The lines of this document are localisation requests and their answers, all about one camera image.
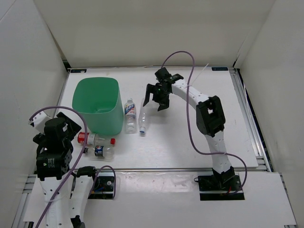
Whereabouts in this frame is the green plastic bin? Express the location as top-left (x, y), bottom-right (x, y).
top-left (72, 77), bottom-right (124, 135)

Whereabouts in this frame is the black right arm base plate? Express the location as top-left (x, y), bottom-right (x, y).
top-left (194, 175), bottom-right (245, 201)

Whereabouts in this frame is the clear bottle red label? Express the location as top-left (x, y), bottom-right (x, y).
top-left (77, 132), bottom-right (116, 146)

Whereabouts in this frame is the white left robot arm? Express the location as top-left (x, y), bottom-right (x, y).
top-left (30, 111), bottom-right (100, 228)

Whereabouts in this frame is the clear Pepsi bottle black cap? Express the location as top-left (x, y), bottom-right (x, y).
top-left (84, 145), bottom-right (114, 161)

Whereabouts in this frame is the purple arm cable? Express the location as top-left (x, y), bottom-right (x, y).
top-left (29, 106), bottom-right (116, 228)
top-left (161, 50), bottom-right (247, 195)

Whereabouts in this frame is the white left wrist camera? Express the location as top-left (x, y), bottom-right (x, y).
top-left (28, 111), bottom-right (52, 134)

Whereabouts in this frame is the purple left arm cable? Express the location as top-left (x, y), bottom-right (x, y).
top-left (29, 106), bottom-right (116, 228)

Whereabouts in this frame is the clear bottle blue white label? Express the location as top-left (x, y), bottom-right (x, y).
top-left (124, 98), bottom-right (137, 134)

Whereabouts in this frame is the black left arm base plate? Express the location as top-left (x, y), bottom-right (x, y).
top-left (88, 172), bottom-right (116, 200)

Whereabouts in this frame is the clear bottle blue cap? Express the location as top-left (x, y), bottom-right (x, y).
top-left (138, 98), bottom-right (149, 135)

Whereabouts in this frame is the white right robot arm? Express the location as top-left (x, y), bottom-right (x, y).
top-left (143, 67), bottom-right (235, 190)

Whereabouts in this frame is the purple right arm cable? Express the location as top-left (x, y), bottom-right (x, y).
top-left (161, 50), bottom-right (247, 195)

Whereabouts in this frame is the aluminium table frame rail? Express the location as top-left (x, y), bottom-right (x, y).
top-left (229, 68), bottom-right (273, 172)

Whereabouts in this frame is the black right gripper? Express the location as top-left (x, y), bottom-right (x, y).
top-left (143, 84), bottom-right (171, 112)

